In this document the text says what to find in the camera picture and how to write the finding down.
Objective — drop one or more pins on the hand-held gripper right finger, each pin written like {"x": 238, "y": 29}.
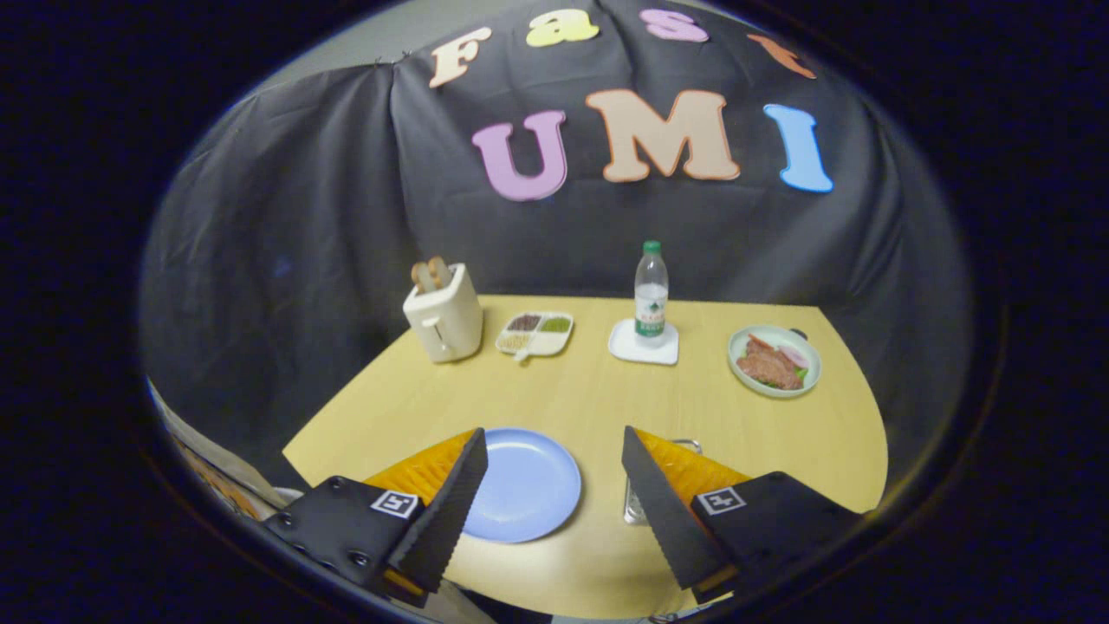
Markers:
{"x": 780, "y": 520}

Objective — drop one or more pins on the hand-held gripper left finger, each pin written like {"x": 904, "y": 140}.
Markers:
{"x": 346, "y": 529}

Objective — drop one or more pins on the pale green plate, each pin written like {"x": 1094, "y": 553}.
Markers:
{"x": 745, "y": 381}

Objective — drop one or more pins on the sliced meat serving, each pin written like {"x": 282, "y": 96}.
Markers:
{"x": 767, "y": 366}

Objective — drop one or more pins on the blue round plate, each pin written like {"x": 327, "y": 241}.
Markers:
{"x": 530, "y": 485}

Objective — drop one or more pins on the white square coaster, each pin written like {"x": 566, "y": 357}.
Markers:
{"x": 628, "y": 347}

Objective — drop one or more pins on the cream toaster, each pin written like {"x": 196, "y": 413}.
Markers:
{"x": 446, "y": 321}

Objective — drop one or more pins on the clear water bottle green cap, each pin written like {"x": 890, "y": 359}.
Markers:
{"x": 651, "y": 299}

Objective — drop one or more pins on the toast slice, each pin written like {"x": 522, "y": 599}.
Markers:
{"x": 421, "y": 277}
{"x": 439, "y": 271}

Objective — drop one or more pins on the white divided dish with grains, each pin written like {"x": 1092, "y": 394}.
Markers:
{"x": 535, "y": 334}

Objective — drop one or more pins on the black backdrop cloth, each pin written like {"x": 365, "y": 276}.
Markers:
{"x": 303, "y": 217}

